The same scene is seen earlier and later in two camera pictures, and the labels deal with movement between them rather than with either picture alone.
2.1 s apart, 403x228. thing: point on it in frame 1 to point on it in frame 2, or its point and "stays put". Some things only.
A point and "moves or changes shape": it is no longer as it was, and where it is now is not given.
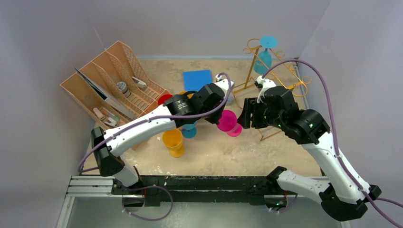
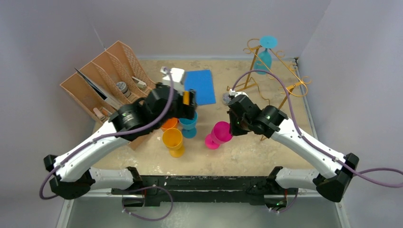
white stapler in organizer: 140,84 stays put
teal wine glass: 263,61 stays put
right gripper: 250,113 to 235,118
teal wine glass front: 189,131 stays put
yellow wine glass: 172,138 stays put
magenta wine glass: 228,123 moves or changes shape
